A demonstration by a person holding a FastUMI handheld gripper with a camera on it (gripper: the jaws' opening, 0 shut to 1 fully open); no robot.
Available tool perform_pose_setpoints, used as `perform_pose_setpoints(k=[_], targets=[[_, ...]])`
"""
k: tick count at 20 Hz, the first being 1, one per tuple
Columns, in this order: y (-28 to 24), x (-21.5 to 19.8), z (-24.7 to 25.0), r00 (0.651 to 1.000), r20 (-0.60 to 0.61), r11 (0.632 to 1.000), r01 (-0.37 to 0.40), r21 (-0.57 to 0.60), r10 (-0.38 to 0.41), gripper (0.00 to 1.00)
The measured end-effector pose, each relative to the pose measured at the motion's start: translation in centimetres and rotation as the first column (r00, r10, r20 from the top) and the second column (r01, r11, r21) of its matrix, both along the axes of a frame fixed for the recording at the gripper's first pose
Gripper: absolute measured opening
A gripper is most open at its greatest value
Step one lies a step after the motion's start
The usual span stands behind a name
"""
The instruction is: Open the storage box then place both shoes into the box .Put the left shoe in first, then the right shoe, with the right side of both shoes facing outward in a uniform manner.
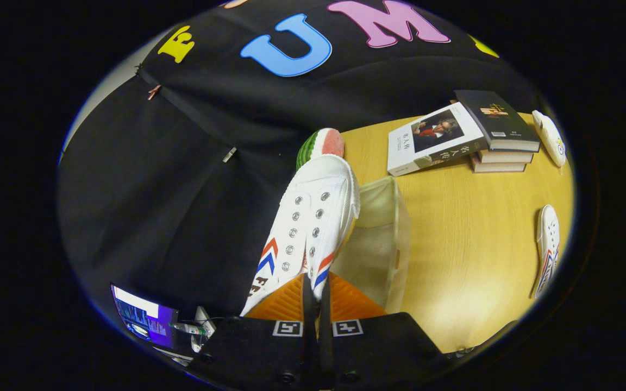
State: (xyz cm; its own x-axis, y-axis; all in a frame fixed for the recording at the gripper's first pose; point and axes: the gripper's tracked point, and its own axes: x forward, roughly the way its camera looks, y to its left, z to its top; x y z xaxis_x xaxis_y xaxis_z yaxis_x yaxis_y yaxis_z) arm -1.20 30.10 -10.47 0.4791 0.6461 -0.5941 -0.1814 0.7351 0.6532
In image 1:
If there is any black cover book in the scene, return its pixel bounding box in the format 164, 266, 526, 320
454, 90, 541, 153

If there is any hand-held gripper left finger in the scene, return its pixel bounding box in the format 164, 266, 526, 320
191, 273, 316, 391

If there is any watermelon slice plush toy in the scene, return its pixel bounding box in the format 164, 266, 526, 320
296, 128, 345, 170

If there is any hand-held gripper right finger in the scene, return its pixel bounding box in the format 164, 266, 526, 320
318, 273, 447, 391

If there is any black backdrop cloth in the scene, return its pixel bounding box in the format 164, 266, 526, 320
58, 0, 542, 326

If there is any beige fabric storage box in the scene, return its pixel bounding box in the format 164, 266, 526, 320
330, 176, 411, 314

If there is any white canvas shoe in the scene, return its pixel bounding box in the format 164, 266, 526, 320
534, 204, 561, 298
240, 154, 361, 317

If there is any white portrait cover book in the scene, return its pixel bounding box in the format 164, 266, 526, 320
387, 102, 489, 177

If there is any computer monitor screen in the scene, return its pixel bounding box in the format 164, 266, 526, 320
111, 284, 179, 349

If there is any white cartoon face plush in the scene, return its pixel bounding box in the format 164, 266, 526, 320
532, 110, 567, 168

